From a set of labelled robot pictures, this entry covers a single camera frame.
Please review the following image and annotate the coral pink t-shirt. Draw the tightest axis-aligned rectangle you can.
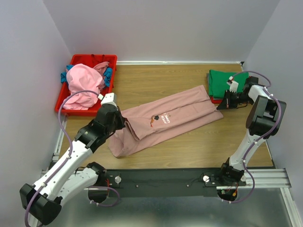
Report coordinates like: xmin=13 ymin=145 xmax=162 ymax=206
xmin=93 ymin=61 xmax=109 ymax=76

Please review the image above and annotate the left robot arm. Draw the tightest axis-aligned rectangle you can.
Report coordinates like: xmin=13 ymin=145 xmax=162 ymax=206
xmin=19 ymin=102 xmax=125 ymax=226

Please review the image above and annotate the red plastic bin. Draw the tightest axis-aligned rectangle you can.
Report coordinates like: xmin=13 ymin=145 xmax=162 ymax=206
xmin=54 ymin=54 xmax=117 ymax=117

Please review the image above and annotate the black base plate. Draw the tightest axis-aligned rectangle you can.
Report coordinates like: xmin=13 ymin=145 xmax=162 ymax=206
xmin=87 ymin=167 xmax=247 ymax=199

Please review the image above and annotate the grey folded t-shirt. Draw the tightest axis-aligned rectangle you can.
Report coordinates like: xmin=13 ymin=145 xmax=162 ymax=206
xmin=206 ymin=73 xmax=211 ymax=90

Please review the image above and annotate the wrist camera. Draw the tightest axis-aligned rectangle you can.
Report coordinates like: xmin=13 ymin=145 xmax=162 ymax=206
xmin=98 ymin=93 xmax=117 ymax=108
xmin=226 ymin=76 xmax=239 ymax=93

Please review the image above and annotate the dusty pink printed t-shirt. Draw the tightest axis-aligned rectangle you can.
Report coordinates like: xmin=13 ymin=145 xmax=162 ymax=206
xmin=109 ymin=85 xmax=223 ymax=157

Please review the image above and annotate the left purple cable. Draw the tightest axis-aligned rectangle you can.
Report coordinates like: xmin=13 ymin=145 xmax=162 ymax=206
xmin=25 ymin=91 xmax=120 ymax=227

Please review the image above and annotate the red folded t-shirt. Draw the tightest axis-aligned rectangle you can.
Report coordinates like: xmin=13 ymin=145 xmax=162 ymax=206
xmin=210 ymin=96 xmax=223 ymax=104

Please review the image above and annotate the blue t-shirt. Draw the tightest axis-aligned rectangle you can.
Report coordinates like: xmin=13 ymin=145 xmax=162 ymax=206
xmin=61 ymin=64 xmax=113 ymax=87

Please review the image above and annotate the green folded t-shirt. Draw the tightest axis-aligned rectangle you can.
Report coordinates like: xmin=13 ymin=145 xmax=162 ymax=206
xmin=209 ymin=70 xmax=249 ymax=99

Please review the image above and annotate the light pink t-shirt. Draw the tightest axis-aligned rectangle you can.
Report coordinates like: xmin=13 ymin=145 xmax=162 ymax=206
xmin=63 ymin=63 xmax=105 ymax=110

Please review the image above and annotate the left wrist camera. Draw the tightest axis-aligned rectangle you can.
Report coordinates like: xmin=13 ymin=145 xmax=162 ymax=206
xmin=98 ymin=93 xmax=117 ymax=108

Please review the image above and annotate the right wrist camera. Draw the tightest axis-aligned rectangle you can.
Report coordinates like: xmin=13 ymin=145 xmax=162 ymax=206
xmin=226 ymin=76 xmax=239 ymax=93

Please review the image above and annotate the aluminium frame rail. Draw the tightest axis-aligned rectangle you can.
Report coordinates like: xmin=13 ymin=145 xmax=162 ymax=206
xmin=27 ymin=113 xmax=303 ymax=227

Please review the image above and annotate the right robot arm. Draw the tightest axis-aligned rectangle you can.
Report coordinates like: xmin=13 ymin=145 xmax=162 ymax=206
xmin=217 ymin=77 xmax=286 ymax=185

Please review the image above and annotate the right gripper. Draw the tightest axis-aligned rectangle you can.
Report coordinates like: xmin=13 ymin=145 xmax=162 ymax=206
xmin=216 ymin=89 xmax=253 ymax=110

